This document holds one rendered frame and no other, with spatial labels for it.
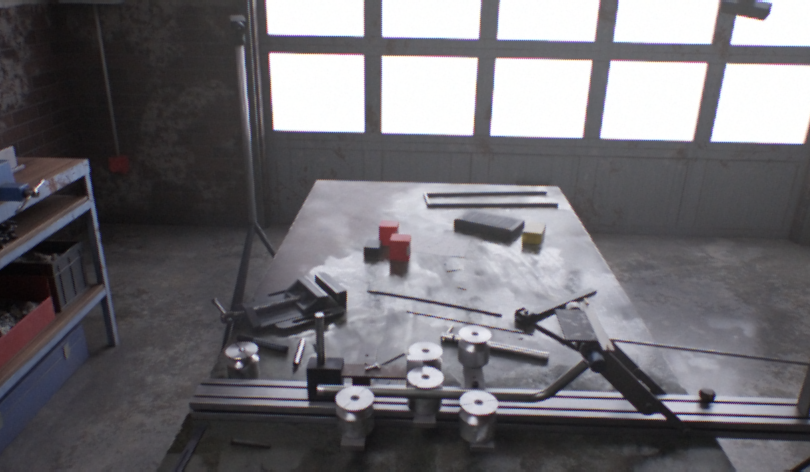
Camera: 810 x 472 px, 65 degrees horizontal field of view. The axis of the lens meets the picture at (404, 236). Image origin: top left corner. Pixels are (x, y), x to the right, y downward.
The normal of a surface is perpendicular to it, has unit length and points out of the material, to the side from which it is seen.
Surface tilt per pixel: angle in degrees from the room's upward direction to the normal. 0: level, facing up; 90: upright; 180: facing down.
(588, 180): 90
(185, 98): 90
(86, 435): 0
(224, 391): 0
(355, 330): 0
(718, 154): 90
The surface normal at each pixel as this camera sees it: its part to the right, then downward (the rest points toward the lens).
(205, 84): -0.04, 0.37
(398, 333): 0.02, -0.93
